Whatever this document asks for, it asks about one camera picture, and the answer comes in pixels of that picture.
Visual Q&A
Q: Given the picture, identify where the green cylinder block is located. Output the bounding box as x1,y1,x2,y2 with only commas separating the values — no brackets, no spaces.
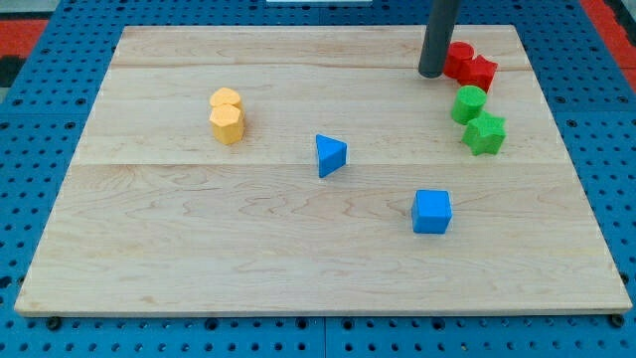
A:
451,86,487,125

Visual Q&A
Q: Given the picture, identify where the green star block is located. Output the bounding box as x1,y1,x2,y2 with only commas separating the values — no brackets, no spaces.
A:
461,111,507,155

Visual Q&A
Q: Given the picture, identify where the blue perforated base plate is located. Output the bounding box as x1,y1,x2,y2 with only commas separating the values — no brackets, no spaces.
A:
1,0,635,357

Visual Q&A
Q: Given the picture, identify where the yellow heart block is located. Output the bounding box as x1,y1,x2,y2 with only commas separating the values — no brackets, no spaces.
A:
209,88,242,109

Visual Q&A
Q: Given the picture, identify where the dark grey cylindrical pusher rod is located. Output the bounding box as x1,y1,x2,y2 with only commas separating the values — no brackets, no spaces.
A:
417,0,460,79

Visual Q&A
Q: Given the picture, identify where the red star block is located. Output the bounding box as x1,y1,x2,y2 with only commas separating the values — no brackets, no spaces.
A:
457,55,498,92

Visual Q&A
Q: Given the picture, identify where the red cylinder block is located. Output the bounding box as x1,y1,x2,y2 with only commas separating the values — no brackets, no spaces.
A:
442,42,475,79

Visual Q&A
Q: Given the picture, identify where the blue triangular prism block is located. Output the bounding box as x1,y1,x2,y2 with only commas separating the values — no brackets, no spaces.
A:
315,134,348,178

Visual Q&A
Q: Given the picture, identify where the blue cube block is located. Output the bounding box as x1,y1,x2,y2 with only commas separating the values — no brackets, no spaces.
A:
411,190,453,235

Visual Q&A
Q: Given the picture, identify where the yellow pentagon block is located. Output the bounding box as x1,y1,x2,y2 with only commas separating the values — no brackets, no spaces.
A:
210,104,244,145

